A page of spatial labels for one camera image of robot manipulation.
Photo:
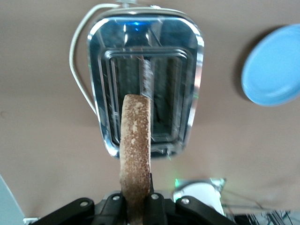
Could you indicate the blue plate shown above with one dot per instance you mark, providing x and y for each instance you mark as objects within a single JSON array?
[{"x": 274, "y": 68}]

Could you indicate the brown-crusted bread slice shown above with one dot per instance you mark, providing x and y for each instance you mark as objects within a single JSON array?
[{"x": 136, "y": 145}]

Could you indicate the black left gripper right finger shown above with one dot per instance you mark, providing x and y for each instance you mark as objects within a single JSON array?
[{"x": 164, "y": 208}]

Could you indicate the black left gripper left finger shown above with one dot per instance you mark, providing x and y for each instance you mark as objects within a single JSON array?
[{"x": 103, "y": 211}]

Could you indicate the aluminium frame post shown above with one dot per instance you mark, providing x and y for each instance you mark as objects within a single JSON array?
[{"x": 30, "y": 220}]

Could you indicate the cream and chrome toaster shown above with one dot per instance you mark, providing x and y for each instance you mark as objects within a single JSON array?
[{"x": 178, "y": 82}]

